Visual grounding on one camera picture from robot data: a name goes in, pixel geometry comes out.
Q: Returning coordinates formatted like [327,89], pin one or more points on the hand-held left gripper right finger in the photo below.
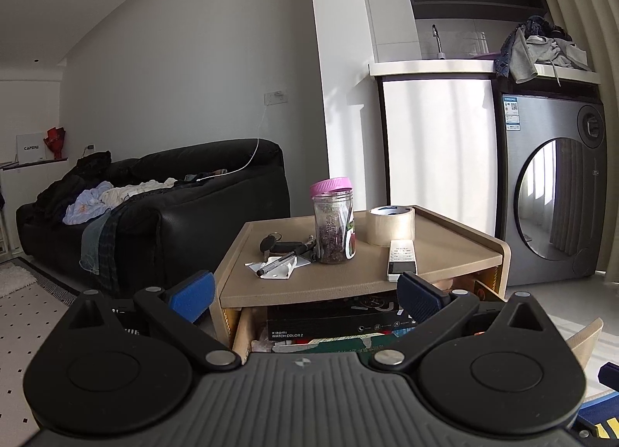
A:
[420,299]

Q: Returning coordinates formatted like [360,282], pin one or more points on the pen in white package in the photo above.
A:
[275,265]

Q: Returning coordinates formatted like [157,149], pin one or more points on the white wall socket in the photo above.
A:
[275,97]

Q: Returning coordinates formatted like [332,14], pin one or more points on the pile of grey blue clothes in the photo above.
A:
[527,57]

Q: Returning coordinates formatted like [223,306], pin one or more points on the white printed box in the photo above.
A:
[31,147]

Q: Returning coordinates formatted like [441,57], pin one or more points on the light blue garment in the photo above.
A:
[84,202]

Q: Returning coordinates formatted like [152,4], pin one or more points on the white side cabinet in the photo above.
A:
[29,164]

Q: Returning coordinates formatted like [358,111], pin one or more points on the black flat box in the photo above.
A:
[329,323]

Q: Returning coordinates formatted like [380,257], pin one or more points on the white sink counter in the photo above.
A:
[425,67]

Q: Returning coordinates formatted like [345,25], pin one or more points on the white cabinet door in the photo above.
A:
[435,147]

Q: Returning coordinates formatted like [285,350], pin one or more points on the white rug with black border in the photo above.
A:
[24,326]

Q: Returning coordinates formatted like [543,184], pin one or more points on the white remote control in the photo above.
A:
[401,261]

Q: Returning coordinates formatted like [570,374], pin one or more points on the beige nightstand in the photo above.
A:
[338,277]

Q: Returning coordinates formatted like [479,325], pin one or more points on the clear jar with pink lid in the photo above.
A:
[331,229]

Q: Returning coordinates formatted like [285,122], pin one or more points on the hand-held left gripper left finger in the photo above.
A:
[193,292]

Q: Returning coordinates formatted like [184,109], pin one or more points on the beige drawer with round knob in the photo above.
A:
[241,331]

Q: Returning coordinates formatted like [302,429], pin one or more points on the metal faucet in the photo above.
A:
[437,40]

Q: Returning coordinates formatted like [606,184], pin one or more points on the grey washing machine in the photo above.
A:
[546,123]

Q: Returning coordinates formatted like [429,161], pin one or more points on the red flower bouquet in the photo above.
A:
[54,142]

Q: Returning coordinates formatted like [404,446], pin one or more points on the roll of clear packing tape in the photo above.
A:
[387,231]

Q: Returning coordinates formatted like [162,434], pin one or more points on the blue jeans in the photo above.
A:
[96,239]

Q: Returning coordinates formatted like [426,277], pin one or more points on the white garment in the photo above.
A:
[130,193]

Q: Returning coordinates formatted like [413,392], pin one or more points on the black leather sofa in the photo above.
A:
[217,215]

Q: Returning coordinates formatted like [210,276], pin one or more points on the black wall plug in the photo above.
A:
[89,149]

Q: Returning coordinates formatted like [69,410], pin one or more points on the white fluffy rug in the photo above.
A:
[14,280]

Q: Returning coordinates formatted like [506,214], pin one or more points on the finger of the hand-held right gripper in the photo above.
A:
[610,373]

